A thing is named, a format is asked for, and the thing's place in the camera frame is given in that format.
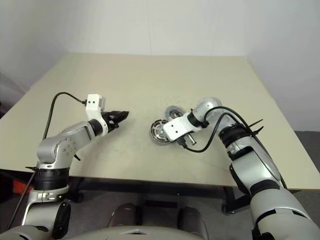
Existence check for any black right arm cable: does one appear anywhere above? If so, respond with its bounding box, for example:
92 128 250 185
181 106 258 153

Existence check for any black table frame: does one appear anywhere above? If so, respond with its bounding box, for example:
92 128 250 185
0 169 301 216

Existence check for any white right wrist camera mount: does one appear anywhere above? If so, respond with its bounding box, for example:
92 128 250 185
162 112 201 143

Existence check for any grey round motor lid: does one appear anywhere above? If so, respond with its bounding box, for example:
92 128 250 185
163 105 188 121

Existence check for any grey robot torso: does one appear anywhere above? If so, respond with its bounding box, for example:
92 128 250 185
0 224 208 240

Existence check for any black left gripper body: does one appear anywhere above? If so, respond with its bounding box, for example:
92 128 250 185
101 110 121 134

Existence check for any red orange object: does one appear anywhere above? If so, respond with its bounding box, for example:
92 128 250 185
13 178 35 196

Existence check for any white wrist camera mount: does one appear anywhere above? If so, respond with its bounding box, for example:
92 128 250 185
162 112 201 143
84 93 110 137

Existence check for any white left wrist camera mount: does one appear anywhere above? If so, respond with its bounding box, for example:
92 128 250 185
84 93 110 137

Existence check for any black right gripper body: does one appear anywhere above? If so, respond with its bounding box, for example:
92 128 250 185
174 132 199 149

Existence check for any dark rounded shape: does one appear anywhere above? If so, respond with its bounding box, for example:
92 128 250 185
107 203 138 228

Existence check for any motor housing with copper coils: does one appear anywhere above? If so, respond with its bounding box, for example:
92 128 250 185
149 119 174 148

